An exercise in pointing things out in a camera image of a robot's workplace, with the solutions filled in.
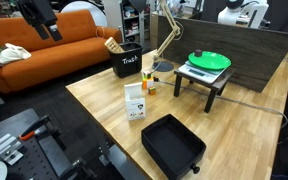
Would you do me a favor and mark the black clamp orange handle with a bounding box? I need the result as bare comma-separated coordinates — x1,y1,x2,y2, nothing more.
18,115,52,142

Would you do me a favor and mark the shelf with small items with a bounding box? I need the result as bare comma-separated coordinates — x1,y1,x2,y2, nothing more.
118,0,152,46

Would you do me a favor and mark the grey cable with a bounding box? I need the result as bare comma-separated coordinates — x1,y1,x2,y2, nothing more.
157,79,288,129

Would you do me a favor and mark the beige desk lamp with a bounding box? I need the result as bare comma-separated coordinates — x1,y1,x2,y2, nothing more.
128,0,182,73

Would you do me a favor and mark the black trash bin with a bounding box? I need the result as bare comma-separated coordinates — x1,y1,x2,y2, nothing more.
108,42,144,79

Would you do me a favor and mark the aluminium bracket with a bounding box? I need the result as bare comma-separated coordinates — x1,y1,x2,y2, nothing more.
0,133,25,167

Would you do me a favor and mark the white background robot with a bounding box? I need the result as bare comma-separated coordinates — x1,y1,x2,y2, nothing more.
217,0,271,29

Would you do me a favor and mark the white kitchen scale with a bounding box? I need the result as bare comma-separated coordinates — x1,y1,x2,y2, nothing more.
178,60,230,84

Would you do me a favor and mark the white carton box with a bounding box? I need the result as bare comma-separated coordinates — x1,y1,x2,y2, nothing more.
123,82,147,121

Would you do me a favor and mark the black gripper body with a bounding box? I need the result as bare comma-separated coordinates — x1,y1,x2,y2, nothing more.
16,0,58,29

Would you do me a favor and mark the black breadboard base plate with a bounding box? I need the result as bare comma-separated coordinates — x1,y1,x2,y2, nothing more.
0,108,98,180

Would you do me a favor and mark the green plate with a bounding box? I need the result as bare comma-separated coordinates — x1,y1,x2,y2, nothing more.
187,50,232,71

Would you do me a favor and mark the dark wooden divider board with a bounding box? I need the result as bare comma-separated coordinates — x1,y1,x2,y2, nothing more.
157,14,288,94

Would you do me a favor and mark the orange sofa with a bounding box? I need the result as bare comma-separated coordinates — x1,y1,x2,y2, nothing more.
0,9,123,94

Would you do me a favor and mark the small black stool table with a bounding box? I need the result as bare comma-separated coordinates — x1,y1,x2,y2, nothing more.
173,66,236,114

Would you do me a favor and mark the black tray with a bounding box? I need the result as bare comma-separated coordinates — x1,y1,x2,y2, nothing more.
140,113,207,180

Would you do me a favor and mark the white cloth bag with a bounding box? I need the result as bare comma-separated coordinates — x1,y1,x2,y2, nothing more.
0,42,32,66

